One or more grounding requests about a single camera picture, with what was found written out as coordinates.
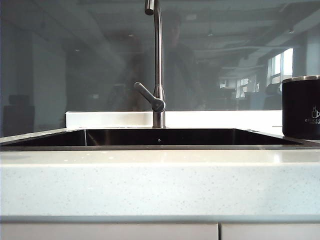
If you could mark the dark stainless steel sink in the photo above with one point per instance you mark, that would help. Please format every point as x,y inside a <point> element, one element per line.
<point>175,137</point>

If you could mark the stainless steel gooseneck faucet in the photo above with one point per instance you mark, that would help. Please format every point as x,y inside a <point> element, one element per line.
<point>158,50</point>

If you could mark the black mug with steel rim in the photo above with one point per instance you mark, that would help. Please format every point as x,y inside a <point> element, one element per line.
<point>300,105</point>

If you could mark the wide beige cabinet door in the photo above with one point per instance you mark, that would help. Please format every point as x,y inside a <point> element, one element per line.
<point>107,232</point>

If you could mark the white stone backsplash ledge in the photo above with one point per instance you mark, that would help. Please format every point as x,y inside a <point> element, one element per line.
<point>105,118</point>

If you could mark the narrow beige cabinet door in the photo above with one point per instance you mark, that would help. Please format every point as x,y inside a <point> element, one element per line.
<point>270,232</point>

